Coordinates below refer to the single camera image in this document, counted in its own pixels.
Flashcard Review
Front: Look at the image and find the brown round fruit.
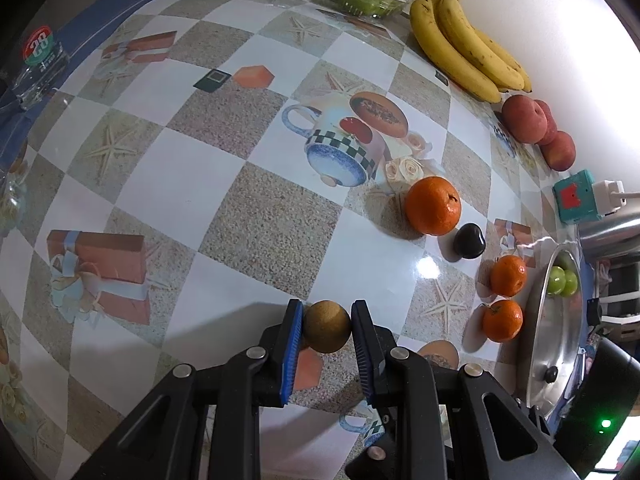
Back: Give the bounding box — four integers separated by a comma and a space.
303, 300, 352, 354

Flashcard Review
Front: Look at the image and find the white shelf rack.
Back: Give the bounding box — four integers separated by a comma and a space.
597, 255, 640, 341

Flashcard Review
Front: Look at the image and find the red apple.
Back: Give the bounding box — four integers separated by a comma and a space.
535, 100, 559, 147
540, 131, 577, 172
501, 94, 548, 145

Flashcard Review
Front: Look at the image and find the heart-shaped dark plum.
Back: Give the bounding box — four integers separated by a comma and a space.
453, 223, 486, 261

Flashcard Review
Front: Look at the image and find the stainless steel basin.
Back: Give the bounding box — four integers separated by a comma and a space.
515, 241, 587, 418

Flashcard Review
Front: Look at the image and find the yellow banana bunch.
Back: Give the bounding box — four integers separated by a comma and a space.
410, 0, 532, 104

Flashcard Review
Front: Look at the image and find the stainless steel kettle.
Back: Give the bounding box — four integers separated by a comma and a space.
575, 207, 640, 263

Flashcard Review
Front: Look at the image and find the clear plastic fruit container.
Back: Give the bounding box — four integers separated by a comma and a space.
0, 125, 31, 241

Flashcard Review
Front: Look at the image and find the orange mandarin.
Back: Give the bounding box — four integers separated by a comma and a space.
405, 176, 462, 236
482, 299, 524, 343
490, 255, 528, 297

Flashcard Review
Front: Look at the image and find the teal plastic box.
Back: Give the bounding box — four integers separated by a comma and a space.
552, 170, 601, 224

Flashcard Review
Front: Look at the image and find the glass cup with red-green label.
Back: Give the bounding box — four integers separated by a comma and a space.
12, 25, 71, 111

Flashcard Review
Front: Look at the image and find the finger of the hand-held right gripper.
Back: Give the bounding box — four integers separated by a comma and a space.
525, 402, 558, 443

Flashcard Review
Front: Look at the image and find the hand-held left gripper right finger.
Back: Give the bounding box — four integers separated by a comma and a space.
344, 299, 586, 480

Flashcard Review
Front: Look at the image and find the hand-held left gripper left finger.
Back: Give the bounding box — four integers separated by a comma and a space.
70, 299, 305, 480

